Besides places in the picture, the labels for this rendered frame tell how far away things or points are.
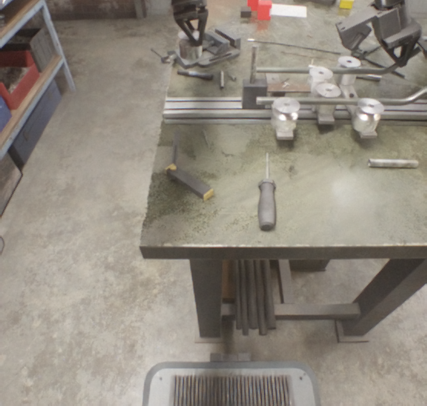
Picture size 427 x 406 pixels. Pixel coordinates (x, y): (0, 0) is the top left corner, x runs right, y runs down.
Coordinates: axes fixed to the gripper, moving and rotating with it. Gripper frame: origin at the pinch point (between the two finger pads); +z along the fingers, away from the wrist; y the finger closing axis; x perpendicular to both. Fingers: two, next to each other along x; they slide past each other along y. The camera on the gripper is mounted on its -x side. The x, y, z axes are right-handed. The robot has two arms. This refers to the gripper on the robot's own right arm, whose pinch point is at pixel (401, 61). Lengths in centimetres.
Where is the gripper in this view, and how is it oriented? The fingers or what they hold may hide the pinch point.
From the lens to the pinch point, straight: 84.4
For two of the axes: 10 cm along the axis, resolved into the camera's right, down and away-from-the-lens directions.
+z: 5.1, 5.6, 6.6
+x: 8.6, -3.2, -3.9
